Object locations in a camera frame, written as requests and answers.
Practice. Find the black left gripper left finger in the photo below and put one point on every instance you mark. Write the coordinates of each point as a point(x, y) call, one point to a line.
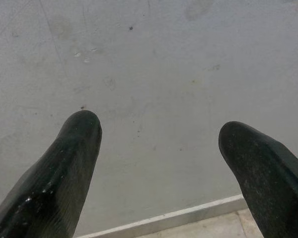
point(52, 183)

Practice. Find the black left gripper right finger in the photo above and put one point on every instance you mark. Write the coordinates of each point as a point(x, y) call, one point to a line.
point(270, 183)

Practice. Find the white wall baseboard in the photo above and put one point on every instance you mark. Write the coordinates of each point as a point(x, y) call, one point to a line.
point(164, 218)

